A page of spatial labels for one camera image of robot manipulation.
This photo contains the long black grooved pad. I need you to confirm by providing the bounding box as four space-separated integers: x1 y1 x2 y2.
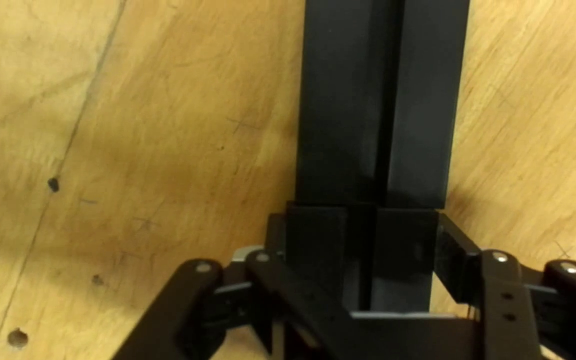
296 0 470 208

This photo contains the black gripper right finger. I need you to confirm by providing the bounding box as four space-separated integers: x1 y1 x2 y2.
434 213 542 360

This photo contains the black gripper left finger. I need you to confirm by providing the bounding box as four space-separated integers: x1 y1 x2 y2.
245 211 343 360

